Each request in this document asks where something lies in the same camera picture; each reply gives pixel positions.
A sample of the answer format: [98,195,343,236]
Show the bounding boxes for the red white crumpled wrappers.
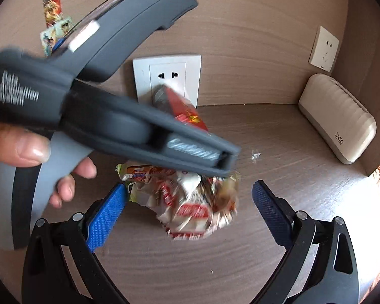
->
[116,163,240,240]

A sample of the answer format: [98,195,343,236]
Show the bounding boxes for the person's left hand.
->
[0,121,98,210]

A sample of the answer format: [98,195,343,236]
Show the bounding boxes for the white wall socket right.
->
[308,26,339,73]

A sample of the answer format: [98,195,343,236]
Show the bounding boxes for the white wall socket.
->
[132,54,202,107]
[308,26,339,73]

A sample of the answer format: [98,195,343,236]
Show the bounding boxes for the cream tissue box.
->
[298,73,377,165]

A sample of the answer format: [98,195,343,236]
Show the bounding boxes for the white wall socket centre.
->
[132,54,202,107]

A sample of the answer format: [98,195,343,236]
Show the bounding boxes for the cartoon stickers on wall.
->
[40,0,73,57]

